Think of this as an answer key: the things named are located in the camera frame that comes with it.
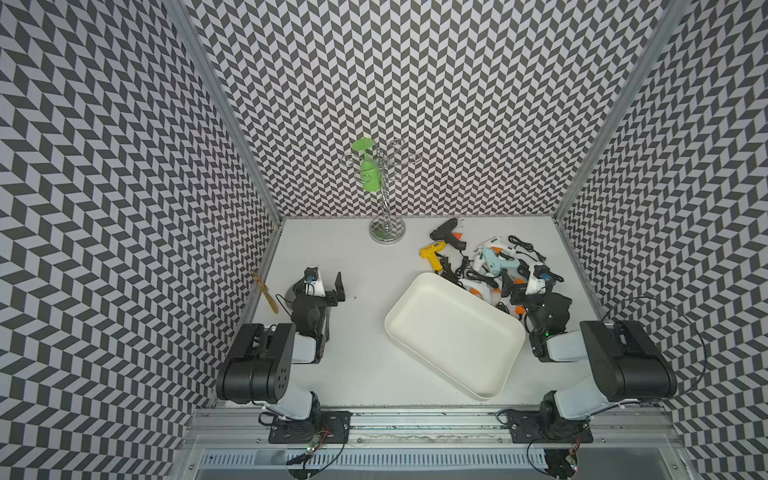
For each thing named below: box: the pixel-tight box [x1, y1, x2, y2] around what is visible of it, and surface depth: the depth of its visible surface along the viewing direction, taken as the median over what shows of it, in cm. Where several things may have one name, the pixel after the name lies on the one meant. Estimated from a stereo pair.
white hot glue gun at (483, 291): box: [459, 278, 502, 305], surface depth 98 cm
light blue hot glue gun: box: [482, 247, 521, 276], surface depth 104 cm
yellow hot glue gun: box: [419, 241, 447, 272], surface depth 107 cm
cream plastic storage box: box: [384, 272, 526, 401], surface depth 92 cm
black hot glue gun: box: [430, 218, 467, 251], surface depth 111 cm
